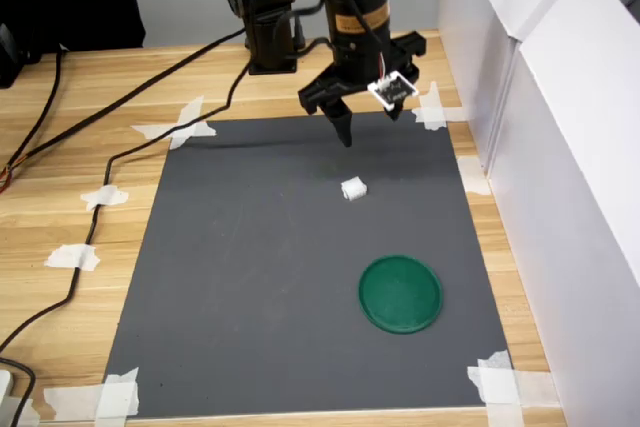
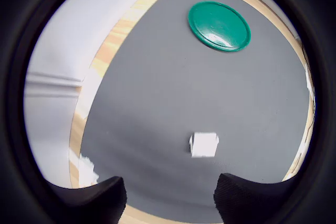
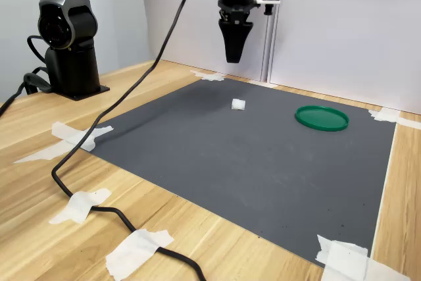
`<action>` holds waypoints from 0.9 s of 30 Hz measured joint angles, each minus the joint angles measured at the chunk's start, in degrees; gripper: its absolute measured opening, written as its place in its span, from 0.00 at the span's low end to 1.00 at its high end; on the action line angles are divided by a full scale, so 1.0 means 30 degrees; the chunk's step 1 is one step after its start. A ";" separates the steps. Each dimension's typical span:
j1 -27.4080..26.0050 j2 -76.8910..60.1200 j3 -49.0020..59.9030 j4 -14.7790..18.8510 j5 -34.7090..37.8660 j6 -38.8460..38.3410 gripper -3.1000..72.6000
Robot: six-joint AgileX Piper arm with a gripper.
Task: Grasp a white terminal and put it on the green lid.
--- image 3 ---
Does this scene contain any thin white tape strip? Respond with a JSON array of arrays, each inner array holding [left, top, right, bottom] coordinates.
[[370, 122, 398, 259]]

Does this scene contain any grey partition panel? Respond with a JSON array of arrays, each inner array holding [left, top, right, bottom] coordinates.
[[140, 0, 274, 83]]

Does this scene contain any thick black base cable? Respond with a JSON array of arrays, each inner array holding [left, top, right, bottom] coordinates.
[[0, 66, 53, 118]]

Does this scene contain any dark grey mat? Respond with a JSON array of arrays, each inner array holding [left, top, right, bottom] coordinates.
[[87, 78, 397, 267]]

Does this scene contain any white partition panel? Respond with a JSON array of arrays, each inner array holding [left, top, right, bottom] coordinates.
[[269, 0, 421, 116]]

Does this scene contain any round green lid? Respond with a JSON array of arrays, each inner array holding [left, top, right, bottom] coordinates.
[[294, 105, 350, 132]]

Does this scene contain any short white tape strip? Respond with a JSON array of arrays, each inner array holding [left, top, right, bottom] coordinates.
[[245, 78, 279, 89]]

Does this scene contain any thin black base cable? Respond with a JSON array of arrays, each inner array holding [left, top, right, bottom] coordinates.
[[26, 35, 47, 64]]

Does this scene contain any white tape piece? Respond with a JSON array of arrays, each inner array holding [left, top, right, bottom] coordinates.
[[368, 107, 421, 130], [104, 228, 175, 280], [315, 234, 412, 281], [48, 188, 112, 226], [190, 70, 226, 82], [12, 121, 114, 165]]

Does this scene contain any aluminium partition post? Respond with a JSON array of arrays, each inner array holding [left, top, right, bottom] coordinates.
[[261, 7, 280, 83]]

